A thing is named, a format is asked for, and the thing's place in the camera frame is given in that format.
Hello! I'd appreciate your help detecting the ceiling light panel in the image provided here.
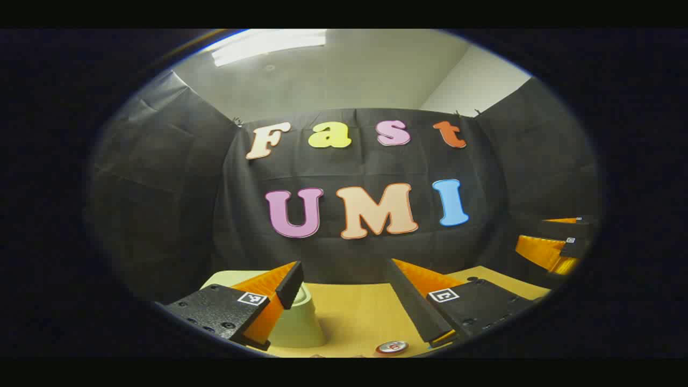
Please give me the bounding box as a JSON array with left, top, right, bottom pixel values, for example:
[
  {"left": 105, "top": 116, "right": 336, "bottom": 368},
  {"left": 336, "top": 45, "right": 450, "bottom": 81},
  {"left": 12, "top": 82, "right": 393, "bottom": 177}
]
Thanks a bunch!
[{"left": 210, "top": 30, "right": 328, "bottom": 68}]

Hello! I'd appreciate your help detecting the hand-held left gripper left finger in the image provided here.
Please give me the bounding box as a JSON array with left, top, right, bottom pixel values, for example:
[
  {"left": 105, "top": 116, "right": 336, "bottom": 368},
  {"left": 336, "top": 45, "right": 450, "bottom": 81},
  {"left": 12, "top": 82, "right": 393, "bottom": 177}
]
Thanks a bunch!
[{"left": 164, "top": 261, "right": 305, "bottom": 352}]

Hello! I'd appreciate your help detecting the red pop can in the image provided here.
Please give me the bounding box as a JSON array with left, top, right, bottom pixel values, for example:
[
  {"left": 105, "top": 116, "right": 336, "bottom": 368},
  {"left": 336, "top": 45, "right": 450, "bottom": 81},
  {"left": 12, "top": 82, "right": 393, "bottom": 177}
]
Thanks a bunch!
[{"left": 375, "top": 340, "right": 410, "bottom": 356}]

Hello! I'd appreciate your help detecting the black backdrop cloth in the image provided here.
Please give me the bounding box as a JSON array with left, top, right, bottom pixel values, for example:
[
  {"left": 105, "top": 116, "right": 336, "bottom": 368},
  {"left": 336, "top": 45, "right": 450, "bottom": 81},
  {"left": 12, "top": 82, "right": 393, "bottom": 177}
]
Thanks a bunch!
[{"left": 89, "top": 70, "right": 600, "bottom": 303}]

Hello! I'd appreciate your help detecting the wooden desktop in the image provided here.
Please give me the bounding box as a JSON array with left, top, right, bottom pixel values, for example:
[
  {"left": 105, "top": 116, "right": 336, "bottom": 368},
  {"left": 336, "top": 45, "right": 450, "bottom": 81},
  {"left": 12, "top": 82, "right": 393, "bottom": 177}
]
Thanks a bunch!
[{"left": 200, "top": 265, "right": 551, "bottom": 359}]

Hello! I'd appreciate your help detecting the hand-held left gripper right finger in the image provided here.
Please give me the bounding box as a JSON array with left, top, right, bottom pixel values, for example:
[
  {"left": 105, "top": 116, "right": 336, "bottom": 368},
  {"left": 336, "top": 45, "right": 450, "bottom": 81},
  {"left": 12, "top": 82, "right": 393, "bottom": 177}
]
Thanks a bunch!
[{"left": 383, "top": 258, "right": 539, "bottom": 350}]

